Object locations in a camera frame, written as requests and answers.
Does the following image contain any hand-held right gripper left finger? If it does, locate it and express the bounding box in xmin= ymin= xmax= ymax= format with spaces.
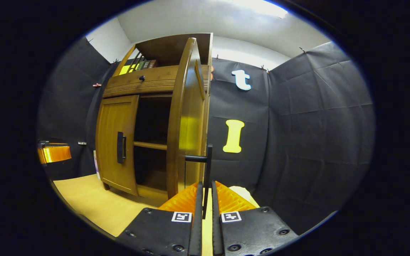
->
xmin=116 ymin=181 xmax=204 ymax=256

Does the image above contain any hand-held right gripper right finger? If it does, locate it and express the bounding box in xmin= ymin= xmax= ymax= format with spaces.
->
xmin=211 ymin=181 xmax=300 ymax=256

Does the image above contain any wooden cabinet door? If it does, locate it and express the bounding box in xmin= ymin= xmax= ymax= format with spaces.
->
xmin=166 ymin=37 xmax=209 ymax=199
xmin=95 ymin=95 xmax=140 ymax=196

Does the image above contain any black door handle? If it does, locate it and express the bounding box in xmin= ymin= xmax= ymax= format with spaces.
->
xmin=185 ymin=144 xmax=214 ymax=219
xmin=117 ymin=132 xmax=127 ymax=164

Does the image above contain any wooden double-door shoe cabinet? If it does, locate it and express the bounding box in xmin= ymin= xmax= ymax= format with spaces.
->
xmin=95 ymin=33 xmax=214 ymax=207

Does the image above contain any wooden cabinet drawer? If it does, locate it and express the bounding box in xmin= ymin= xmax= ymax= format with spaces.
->
xmin=102 ymin=65 xmax=211 ymax=99

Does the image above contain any pink standing book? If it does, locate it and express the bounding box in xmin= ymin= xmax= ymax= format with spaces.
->
xmin=93 ymin=150 xmax=101 ymax=180

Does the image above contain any wooden inner shelf board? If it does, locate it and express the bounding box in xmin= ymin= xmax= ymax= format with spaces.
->
xmin=134 ymin=141 xmax=168 ymax=151

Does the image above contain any black backdrop cloth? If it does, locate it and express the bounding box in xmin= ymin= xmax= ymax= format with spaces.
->
xmin=37 ymin=36 xmax=375 ymax=235

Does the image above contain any ceiling light panel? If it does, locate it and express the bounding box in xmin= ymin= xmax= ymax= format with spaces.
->
xmin=226 ymin=0 xmax=288 ymax=19

